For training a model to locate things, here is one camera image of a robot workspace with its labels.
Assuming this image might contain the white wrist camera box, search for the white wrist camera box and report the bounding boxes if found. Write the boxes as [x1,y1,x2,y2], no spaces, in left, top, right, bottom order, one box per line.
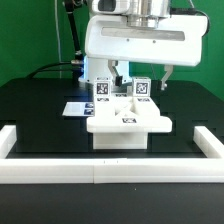
[92,0,130,14]

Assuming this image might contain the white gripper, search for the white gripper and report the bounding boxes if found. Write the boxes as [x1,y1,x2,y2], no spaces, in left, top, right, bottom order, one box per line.
[85,15,208,90]

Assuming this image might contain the white U-shaped fence frame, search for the white U-shaped fence frame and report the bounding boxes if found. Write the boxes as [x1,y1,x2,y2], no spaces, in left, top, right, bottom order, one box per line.
[0,125,224,184]

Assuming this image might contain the white marker sheet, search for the white marker sheet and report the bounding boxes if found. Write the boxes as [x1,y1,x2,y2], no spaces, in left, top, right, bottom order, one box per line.
[62,102,94,117]

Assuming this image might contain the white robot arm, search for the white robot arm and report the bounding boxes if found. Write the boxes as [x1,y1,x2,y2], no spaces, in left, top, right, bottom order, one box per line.
[85,0,210,88]

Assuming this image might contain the black cable bundle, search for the black cable bundle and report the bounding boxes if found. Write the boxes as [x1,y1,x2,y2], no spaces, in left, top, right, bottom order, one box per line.
[25,0,84,80]

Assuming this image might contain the white chair back frame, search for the white chair back frame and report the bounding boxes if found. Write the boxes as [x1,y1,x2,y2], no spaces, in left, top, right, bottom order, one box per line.
[87,89,172,133]

